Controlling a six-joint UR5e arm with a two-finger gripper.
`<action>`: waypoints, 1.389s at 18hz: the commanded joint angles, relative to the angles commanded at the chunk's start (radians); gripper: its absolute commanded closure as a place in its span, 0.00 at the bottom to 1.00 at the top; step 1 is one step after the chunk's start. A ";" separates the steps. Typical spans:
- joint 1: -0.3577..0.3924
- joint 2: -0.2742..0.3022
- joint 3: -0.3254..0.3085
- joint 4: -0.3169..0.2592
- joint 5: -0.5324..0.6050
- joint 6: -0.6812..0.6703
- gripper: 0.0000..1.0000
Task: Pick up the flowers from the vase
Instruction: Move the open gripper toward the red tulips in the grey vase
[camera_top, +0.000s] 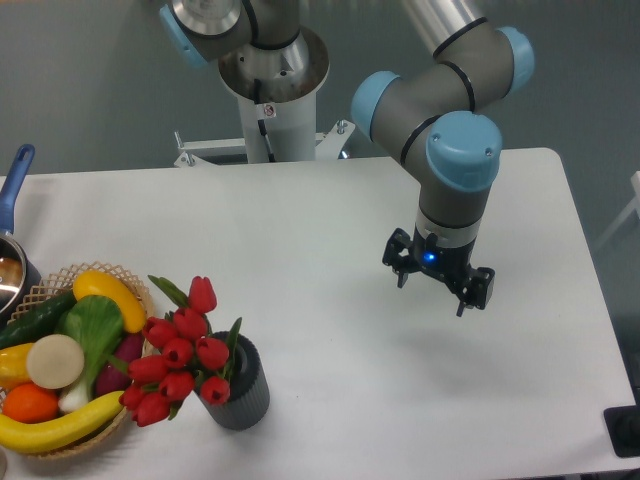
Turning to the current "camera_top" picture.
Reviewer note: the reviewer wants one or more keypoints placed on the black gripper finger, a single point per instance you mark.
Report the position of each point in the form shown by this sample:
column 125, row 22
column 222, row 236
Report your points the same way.
column 398, row 256
column 476, row 290

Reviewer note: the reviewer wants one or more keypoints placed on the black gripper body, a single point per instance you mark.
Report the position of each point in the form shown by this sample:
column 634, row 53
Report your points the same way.
column 450, row 266

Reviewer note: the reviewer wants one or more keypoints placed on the red tulip bouquet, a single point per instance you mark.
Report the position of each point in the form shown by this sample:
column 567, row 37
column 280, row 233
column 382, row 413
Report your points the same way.
column 189, row 358

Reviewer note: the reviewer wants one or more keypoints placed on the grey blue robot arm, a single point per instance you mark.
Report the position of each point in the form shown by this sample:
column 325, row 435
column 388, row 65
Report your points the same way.
column 430, row 125

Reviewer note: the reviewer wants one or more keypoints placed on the dark grey ribbed vase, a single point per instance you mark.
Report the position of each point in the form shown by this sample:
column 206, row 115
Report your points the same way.
column 249, row 397

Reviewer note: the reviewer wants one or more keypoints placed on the black box at edge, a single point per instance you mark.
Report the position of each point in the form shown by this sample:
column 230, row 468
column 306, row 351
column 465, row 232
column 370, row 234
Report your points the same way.
column 623, row 429

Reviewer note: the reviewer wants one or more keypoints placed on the green bok choy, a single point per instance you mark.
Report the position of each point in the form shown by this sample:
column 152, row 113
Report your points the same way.
column 96, row 324

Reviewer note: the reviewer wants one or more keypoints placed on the yellow squash upper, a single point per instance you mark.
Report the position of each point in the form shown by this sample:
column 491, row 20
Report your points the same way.
column 97, row 283

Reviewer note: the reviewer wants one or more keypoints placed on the yellow squash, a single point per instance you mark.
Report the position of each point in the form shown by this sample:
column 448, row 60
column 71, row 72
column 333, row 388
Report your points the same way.
column 97, row 283
column 92, row 421

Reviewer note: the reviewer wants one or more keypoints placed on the woven wicker basket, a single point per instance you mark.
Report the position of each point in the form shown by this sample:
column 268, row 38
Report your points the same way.
column 62, row 281

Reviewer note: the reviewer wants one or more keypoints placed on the beige round disc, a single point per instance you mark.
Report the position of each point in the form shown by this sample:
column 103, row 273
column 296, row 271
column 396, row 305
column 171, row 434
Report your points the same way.
column 55, row 361

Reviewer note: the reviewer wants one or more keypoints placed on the green cucumber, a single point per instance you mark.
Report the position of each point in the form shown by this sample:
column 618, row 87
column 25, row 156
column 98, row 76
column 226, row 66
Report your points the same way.
column 37, row 322

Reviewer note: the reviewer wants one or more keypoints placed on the orange fruit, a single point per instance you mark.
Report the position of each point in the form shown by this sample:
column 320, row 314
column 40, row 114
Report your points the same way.
column 30, row 403

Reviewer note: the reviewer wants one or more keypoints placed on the yellow bell pepper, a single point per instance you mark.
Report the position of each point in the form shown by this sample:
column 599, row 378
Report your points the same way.
column 13, row 370

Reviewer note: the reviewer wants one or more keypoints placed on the yellow squash lower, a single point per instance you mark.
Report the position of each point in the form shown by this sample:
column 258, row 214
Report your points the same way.
column 92, row 421

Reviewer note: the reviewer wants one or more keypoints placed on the white frame at right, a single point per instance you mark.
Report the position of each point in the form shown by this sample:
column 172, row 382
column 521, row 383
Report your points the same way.
column 630, row 210

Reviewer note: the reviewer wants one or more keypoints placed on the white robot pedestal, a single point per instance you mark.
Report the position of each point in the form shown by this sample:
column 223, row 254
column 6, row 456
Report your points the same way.
column 276, row 93

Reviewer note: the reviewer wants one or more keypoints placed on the blue handled saucepan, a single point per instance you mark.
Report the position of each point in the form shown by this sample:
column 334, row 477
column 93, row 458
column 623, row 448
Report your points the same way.
column 18, row 274

